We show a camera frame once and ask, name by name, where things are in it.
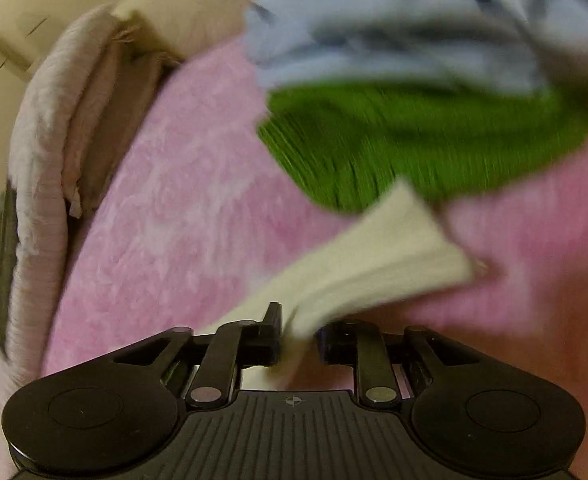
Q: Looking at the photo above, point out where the green knit sweater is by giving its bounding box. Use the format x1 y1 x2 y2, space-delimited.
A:
256 79 588 216

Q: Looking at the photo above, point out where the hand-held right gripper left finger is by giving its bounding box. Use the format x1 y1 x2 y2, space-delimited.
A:
113 302 283 409

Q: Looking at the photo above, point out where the pink floral blanket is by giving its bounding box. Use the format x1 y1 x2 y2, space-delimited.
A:
41 35 588 480

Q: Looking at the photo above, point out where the light blue garment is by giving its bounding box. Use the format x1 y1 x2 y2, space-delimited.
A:
244 0 588 102

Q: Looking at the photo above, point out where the grey fluffy blanket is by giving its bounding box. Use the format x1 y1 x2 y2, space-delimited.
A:
0 2 175 480

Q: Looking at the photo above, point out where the white cloth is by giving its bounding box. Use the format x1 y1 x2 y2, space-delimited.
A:
199 177 479 391

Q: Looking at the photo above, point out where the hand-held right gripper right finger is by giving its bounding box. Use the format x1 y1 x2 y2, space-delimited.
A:
315 320 475 407

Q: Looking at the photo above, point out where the grey cushion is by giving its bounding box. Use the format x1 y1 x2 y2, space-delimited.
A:
0 182 21 352

